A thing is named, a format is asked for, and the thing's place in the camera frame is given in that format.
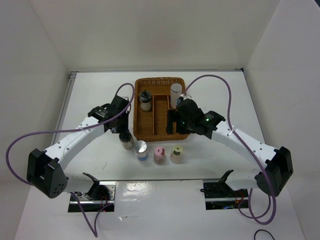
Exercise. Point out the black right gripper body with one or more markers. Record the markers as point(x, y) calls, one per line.
point(188, 122)

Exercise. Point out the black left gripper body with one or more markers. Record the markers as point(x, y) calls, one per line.
point(122, 125)

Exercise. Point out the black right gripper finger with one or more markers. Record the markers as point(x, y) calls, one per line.
point(172, 116)
point(181, 127)

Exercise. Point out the black-capped white spice bottle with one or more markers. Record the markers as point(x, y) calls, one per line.
point(145, 99)

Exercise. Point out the silver-capped white spice bottle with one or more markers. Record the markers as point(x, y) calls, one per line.
point(175, 93)

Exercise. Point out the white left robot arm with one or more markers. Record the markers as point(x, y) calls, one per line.
point(45, 169)

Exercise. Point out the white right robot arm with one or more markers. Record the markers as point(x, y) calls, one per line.
point(274, 166)

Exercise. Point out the brown wicker divided tray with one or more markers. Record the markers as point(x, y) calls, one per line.
point(151, 126)

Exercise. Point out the yellow-capped spice bottle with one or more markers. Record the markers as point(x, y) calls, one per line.
point(176, 155)

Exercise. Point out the pink-capped spice bottle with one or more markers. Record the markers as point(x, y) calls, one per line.
point(159, 156)

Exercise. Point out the black-capped brown spice bottle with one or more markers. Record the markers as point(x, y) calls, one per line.
point(126, 140)

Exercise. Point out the silver-capped blue-label bottle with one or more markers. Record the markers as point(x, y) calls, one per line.
point(141, 151)

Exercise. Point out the aluminium table edge rail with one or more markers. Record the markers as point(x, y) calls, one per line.
point(63, 109)

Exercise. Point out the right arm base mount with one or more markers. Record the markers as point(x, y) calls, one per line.
point(218, 196)

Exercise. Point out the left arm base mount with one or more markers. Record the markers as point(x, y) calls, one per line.
point(101, 199)

